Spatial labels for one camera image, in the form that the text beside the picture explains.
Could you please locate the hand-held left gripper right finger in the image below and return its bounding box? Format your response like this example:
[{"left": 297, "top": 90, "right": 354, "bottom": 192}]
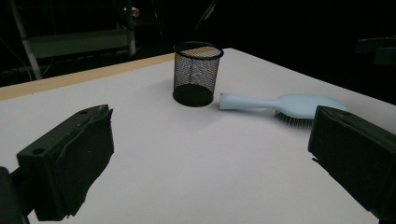
[{"left": 307, "top": 105, "right": 396, "bottom": 222}]

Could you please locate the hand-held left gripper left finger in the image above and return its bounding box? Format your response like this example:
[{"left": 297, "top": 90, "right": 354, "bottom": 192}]
[{"left": 17, "top": 104, "right": 115, "bottom": 222}]

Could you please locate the light blue hairbrush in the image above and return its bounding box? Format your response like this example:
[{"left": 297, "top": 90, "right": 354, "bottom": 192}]
[{"left": 218, "top": 92, "right": 348, "bottom": 129}]

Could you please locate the black mesh pen holder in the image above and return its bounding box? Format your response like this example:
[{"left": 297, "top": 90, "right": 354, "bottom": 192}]
[{"left": 172, "top": 40, "right": 225, "bottom": 108}]

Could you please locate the metal stand with grey shelf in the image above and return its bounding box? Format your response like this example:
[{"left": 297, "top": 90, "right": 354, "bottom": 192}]
[{"left": 8, "top": 0, "right": 138, "bottom": 80}]

